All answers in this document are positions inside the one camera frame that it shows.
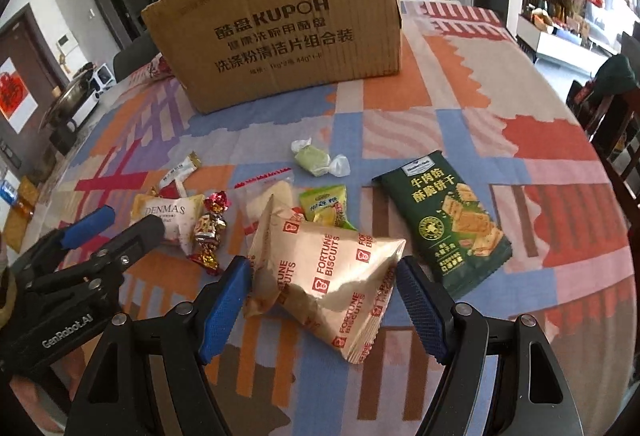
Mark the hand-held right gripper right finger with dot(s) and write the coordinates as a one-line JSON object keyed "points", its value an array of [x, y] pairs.
{"points": [[420, 311]]}

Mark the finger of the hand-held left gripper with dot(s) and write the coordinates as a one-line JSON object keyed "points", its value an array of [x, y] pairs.
{"points": [[85, 226], [130, 243]]}

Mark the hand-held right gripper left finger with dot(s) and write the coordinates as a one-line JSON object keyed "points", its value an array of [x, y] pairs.
{"points": [[225, 311]]}

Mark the tan biscuit packet red print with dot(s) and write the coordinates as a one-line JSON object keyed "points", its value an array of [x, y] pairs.
{"points": [[325, 276]]}

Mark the brown cardboard box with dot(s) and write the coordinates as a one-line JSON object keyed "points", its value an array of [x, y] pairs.
{"points": [[275, 40]]}

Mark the white pastry packet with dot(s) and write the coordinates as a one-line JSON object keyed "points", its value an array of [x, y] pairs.
{"points": [[165, 216]]}

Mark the amber woven mat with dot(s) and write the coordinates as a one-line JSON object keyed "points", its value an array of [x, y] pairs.
{"points": [[24, 208]]}

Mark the red and gold foil candy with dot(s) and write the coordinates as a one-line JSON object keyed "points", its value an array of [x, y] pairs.
{"points": [[207, 231]]}

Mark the blue packet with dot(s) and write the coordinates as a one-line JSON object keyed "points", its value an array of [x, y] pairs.
{"points": [[7, 193]]}

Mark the dark green cracker packet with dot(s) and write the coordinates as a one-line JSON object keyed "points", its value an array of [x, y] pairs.
{"points": [[450, 226]]}

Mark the clear packet with red strip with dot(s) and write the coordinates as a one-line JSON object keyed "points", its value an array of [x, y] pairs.
{"points": [[260, 201]]}

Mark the electric hot pot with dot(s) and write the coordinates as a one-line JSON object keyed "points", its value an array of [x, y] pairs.
{"points": [[70, 93]]}

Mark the small yellow-green snack packet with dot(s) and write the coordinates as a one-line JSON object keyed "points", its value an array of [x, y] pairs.
{"points": [[325, 206]]}

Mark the red door poster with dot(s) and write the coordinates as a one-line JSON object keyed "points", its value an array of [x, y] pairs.
{"points": [[15, 95]]}

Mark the white microwave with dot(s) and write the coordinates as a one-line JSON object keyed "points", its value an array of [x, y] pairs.
{"points": [[104, 76]]}

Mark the green twist-wrapped candy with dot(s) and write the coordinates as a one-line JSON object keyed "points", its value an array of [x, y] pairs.
{"points": [[312, 160]]}

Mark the floral tissue pouch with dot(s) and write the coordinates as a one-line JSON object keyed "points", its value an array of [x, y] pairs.
{"points": [[156, 66]]}

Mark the grey dining chair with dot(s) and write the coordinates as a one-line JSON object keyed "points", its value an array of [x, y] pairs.
{"points": [[132, 55]]}

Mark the colourful patterned tablecloth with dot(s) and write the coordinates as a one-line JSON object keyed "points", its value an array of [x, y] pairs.
{"points": [[450, 125]]}

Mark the dark dining chair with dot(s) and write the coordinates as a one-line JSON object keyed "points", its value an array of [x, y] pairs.
{"points": [[612, 125]]}

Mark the white low cabinet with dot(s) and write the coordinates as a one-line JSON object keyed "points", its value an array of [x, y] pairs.
{"points": [[565, 43]]}

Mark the green cloth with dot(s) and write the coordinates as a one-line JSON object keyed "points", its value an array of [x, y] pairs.
{"points": [[617, 73]]}

